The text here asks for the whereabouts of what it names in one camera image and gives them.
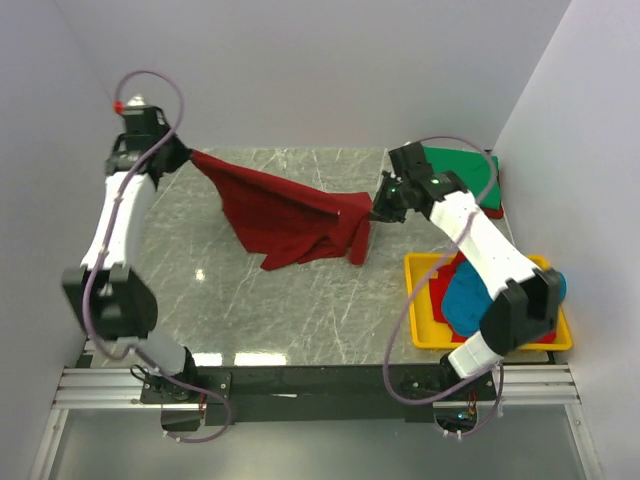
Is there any folded red t-shirt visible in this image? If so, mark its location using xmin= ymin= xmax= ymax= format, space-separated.
xmin=480 ymin=174 xmax=504 ymax=219

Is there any folded green t-shirt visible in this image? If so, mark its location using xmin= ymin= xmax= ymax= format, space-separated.
xmin=424 ymin=146 xmax=491 ymax=197

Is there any dark red t-shirt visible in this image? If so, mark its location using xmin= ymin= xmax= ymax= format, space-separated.
xmin=192 ymin=151 xmax=372 ymax=271

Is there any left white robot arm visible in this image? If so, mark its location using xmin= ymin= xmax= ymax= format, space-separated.
xmin=62 ymin=96 xmax=200 ymax=402

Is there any yellow plastic bin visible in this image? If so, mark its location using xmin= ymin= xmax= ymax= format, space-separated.
xmin=404 ymin=253 xmax=573 ymax=352

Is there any bright red t-shirt in bin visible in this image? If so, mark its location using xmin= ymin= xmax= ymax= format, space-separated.
xmin=428 ymin=253 xmax=559 ymax=346

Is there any blue t-shirt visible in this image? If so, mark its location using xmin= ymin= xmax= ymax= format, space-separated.
xmin=439 ymin=259 xmax=569 ymax=339

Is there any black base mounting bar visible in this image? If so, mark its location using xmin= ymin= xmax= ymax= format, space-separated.
xmin=139 ymin=364 xmax=496 ymax=434

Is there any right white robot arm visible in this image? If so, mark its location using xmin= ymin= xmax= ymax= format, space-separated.
xmin=372 ymin=142 xmax=562 ymax=399

